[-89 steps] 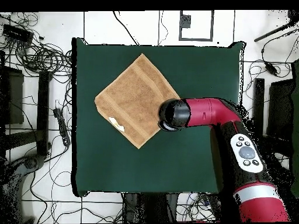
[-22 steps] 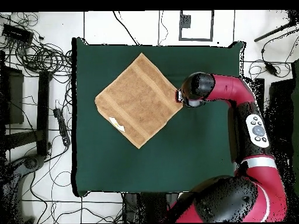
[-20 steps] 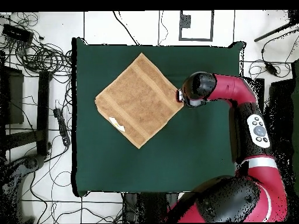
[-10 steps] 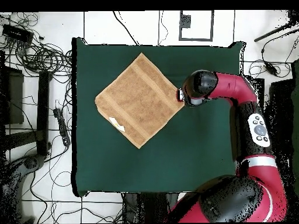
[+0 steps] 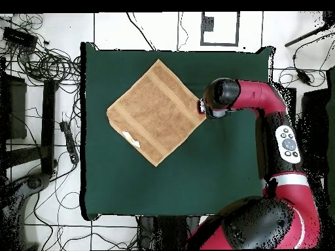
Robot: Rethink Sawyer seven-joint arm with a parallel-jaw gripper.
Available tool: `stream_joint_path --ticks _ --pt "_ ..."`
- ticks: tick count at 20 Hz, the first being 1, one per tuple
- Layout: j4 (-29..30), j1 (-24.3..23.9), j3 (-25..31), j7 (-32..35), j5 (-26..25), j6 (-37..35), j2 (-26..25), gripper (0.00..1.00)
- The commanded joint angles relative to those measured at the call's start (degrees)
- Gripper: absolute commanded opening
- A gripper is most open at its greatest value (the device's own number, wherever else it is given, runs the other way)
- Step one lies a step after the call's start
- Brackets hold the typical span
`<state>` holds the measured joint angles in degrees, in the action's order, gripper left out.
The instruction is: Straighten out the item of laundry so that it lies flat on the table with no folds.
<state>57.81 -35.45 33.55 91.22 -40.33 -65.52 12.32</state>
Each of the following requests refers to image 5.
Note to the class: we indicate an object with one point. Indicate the tan terry towel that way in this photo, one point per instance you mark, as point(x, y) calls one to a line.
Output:
point(154, 112)

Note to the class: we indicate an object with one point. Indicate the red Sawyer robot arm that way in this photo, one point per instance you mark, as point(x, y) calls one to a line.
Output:
point(256, 96)

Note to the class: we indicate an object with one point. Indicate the black stand bar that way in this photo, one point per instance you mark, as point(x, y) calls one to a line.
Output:
point(292, 99)
point(48, 125)

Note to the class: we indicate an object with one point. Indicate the black power adapter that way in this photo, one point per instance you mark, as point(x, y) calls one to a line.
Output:
point(303, 77)

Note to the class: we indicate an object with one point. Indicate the dark green table cloth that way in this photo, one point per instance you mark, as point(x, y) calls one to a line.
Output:
point(130, 188)

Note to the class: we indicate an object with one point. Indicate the black square block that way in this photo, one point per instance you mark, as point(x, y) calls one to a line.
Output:
point(15, 109)
point(314, 117)

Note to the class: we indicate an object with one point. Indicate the black tripod rod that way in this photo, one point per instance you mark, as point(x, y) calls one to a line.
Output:
point(303, 36)

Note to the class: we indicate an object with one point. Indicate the black power strip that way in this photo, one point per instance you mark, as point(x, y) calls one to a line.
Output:
point(70, 142)

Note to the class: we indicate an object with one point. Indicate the grey wheeled base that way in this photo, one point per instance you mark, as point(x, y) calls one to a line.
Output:
point(35, 181)

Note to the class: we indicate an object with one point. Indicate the black electronics box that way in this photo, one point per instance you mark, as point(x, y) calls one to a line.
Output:
point(19, 38)

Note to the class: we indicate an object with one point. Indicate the grey floor frame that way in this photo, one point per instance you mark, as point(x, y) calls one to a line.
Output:
point(237, 28)

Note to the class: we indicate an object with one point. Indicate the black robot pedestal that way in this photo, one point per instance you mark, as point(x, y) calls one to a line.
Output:
point(170, 232)

